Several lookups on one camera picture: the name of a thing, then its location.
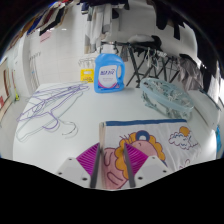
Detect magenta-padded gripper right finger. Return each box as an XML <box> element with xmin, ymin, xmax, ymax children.
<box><xmin>123</xmin><ymin>143</ymin><xmax>174</xmax><ymax>188</ymax></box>

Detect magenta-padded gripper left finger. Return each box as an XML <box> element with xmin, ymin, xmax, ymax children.
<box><xmin>55</xmin><ymin>142</ymin><xmax>102</xmax><ymax>189</ymax></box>

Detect cartoon print towel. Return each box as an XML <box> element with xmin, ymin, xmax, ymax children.
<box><xmin>98</xmin><ymin>118</ymin><xmax>203</xmax><ymax>191</ymax></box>

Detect round pale green clip hanger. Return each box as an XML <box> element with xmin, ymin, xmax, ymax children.
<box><xmin>139</xmin><ymin>77</ymin><xmax>195</xmax><ymax>121</ymax></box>

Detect yellow bag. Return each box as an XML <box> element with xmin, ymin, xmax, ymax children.
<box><xmin>80</xmin><ymin>68</ymin><xmax>95</xmax><ymax>84</ymax></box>

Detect teal bags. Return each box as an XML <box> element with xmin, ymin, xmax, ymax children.
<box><xmin>215</xmin><ymin>124</ymin><xmax>224</xmax><ymax>154</ymax></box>

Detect blue detergent bottle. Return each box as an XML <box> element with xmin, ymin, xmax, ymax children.
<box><xmin>93</xmin><ymin>52</ymin><xmax>126</xmax><ymax>94</ymax></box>

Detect black folding drying rack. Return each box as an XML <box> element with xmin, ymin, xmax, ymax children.
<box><xmin>99</xmin><ymin>39</ymin><xmax>183</xmax><ymax>89</ymax></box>

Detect grey garment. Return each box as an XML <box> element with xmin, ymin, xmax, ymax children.
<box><xmin>178</xmin><ymin>53</ymin><xmax>204</xmax><ymax>93</ymax></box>

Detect white garment pile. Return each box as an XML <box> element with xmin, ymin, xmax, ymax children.
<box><xmin>128</xmin><ymin>34</ymin><xmax>163</xmax><ymax>48</ymax></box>

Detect white hanging garments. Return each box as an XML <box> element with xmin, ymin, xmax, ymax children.
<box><xmin>83</xmin><ymin>3</ymin><xmax>113</xmax><ymax>54</ymax></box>

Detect row of hanging clothes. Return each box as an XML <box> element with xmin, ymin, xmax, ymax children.
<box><xmin>6</xmin><ymin>0</ymin><xmax>73</xmax><ymax>51</ymax></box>

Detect black hanging garments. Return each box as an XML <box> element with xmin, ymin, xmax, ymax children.
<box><xmin>146</xmin><ymin>0</ymin><xmax>188</xmax><ymax>41</ymax></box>

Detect purple wire clothes hangers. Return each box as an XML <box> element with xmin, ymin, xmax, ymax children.
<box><xmin>15</xmin><ymin>82</ymin><xmax>90</xmax><ymax>143</ymax></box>

